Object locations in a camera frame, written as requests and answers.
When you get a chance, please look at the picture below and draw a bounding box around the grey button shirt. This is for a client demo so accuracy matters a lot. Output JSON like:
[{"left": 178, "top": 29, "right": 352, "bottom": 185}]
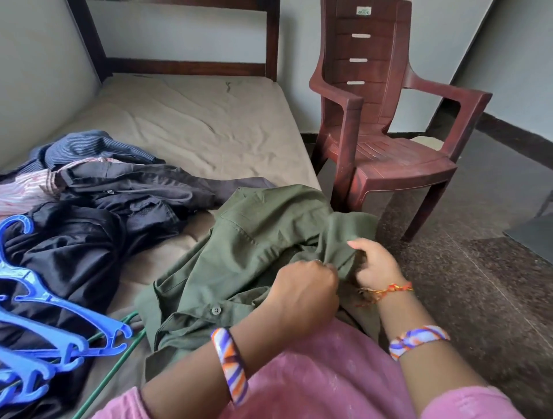
[{"left": 55, "top": 161, "right": 278, "bottom": 218}]

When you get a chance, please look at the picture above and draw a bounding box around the dark wooden bed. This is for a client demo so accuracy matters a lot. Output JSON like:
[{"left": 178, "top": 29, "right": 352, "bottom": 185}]
[{"left": 0, "top": 0, "right": 383, "bottom": 419}]

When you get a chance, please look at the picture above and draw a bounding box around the bed with beige sheet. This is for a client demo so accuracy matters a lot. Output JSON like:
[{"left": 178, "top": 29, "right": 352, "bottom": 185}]
[{"left": 0, "top": 73, "right": 383, "bottom": 419}]

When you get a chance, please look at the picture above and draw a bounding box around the striped white purple bangle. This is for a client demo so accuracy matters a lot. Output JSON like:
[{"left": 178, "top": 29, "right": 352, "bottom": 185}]
[{"left": 387, "top": 325, "right": 452, "bottom": 362}]

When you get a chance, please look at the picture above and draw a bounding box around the striped orange purple bangle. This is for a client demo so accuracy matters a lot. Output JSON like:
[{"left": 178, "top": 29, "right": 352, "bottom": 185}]
[{"left": 210, "top": 326, "right": 251, "bottom": 406}]

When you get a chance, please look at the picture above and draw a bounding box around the pink floral striped garment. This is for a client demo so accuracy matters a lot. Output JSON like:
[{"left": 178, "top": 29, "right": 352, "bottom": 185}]
[{"left": 0, "top": 157, "right": 115, "bottom": 218}]

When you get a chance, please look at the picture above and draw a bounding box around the olive green button shirt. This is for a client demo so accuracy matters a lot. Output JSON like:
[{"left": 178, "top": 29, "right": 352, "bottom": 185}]
[{"left": 132, "top": 184, "right": 383, "bottom": 383}]

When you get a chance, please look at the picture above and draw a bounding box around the person's right hand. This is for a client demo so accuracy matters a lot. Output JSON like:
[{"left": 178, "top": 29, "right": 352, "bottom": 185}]
[{"left": 346, "top": 237, "right": 408, "bottom": 295}]

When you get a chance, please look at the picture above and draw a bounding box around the person's right forearm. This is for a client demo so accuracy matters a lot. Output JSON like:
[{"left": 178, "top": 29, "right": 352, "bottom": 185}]
[{"left": 376, "top": 289, "right": 490, "bottom": 417}]

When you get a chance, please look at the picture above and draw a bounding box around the person's left forearm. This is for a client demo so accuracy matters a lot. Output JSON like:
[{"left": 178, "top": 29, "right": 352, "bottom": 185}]
[{"left": 141, "top": 306, "right": 299, "bottom": 419}]

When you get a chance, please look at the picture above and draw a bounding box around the maroon plastic chair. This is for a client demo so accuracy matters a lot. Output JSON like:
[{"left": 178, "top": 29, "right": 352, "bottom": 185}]
[{"left": 308, "top": 0, "right": 494, "bottom": 243}]

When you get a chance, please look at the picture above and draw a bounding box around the blue striped shirt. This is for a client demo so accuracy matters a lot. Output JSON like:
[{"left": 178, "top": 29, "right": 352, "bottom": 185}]
[{"left": 16, "top": 129, "right": 162, "bottom": 173}]

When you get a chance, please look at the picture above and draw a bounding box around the person's left hand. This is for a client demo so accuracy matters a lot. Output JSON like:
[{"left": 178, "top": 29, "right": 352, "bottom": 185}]
[{"left": 262, "top": 259, "right": 342, "bottom": 343}]

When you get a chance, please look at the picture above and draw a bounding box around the pile of blue hangers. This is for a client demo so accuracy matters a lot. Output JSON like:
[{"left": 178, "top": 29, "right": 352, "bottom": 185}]
[{"left": 0, "top": 214, "right": 136, "bottom": 407}]

